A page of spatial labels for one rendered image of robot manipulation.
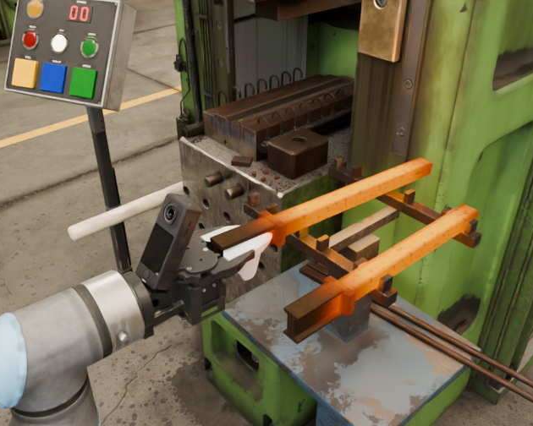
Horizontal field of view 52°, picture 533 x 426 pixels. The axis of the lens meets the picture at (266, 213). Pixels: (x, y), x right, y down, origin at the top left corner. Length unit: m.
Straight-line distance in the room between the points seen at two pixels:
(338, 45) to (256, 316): 0.89
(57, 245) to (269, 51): 1.54
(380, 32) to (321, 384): 0.65
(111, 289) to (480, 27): 0.73
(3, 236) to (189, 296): 2.25
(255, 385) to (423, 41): 1.13
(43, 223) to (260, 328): 1.99
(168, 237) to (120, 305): 0.09
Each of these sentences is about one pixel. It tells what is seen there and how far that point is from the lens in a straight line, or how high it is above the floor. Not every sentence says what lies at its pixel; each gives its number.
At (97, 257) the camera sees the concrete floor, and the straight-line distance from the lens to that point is 2.58.
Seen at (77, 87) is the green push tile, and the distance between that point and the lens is 1.57.
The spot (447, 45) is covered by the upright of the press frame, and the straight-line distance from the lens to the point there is 1.06.
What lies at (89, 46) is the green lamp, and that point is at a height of 1.09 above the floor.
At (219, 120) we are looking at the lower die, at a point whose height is 0.98.
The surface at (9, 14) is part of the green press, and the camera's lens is 6.04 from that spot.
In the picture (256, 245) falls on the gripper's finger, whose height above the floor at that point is 1.08.
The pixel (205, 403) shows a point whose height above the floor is 0.00.
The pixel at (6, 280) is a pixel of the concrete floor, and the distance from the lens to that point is 2.59.
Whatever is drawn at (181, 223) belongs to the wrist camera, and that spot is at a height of 1.16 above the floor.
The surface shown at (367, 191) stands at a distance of 0.87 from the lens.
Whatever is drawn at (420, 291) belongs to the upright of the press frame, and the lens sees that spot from 1.29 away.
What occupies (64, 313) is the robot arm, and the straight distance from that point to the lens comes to 0.63.
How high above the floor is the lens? 1.51
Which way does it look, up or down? 33 degrees down
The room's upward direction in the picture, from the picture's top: straight up
